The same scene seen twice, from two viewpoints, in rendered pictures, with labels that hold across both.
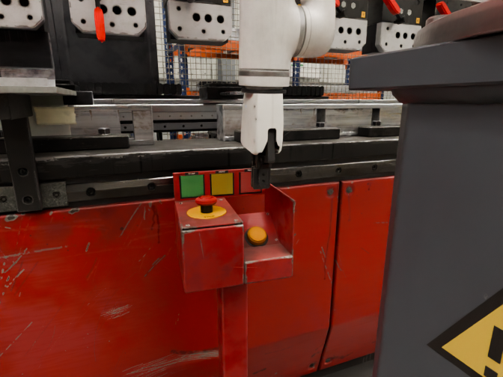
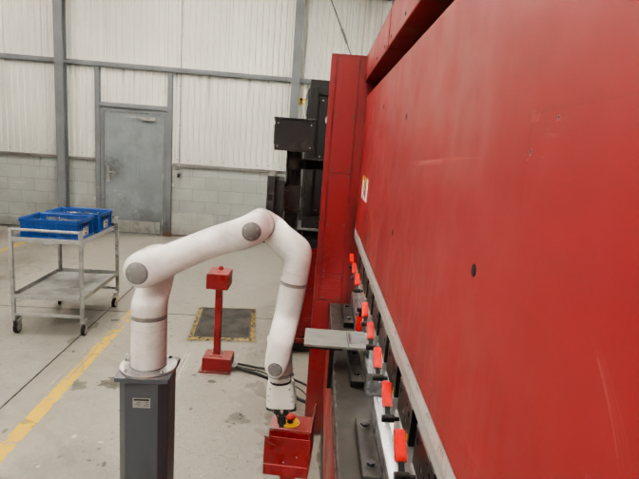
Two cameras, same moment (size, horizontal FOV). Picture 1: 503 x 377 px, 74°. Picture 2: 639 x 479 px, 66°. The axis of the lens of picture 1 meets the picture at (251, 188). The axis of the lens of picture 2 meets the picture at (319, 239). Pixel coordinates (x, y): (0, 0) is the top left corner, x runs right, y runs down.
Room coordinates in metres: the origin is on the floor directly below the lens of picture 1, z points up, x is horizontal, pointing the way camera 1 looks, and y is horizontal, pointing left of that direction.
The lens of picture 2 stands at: (1.22, -1.45, 1.80)
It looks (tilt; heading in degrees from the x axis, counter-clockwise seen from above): 11 degrees down; 111
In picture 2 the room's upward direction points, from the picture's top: 4 degrees clockwise
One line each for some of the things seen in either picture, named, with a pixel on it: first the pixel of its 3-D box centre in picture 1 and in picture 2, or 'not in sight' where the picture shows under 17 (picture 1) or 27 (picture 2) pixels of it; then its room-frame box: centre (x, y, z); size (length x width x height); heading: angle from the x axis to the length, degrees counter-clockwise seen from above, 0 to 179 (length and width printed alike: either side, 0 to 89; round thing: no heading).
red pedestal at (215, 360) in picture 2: not in sight; (218, 318); (-0.74, 1.67, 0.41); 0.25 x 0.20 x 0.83; 21
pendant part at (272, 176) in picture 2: not in sight; (275, 201); (-0.17, 1.40, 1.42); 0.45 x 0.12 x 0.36; 116
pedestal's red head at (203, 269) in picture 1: (230, 223); (290, 437); (0.61, 0.04, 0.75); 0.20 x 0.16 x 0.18; 106
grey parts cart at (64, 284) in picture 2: not in sight; (68, 270); (-2.50, 1.86, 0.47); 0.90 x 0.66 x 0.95; 115
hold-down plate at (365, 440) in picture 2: (288, 134); (366, 449); (0.92, -0.10, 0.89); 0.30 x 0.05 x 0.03; 111
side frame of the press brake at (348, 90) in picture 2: not in sight; (385, 258); (0.57, 1.45, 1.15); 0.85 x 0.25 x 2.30; 21
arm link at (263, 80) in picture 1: (263, 79); (280, 375); (0.58, -0.02, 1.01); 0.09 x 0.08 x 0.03; 16
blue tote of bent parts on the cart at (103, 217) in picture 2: not in sight; (80, 219); (-2.60, 2.09, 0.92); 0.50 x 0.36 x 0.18; 25
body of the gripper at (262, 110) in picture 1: (263, 117); (280, 392); (0.58, -0.02, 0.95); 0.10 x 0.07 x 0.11; 16
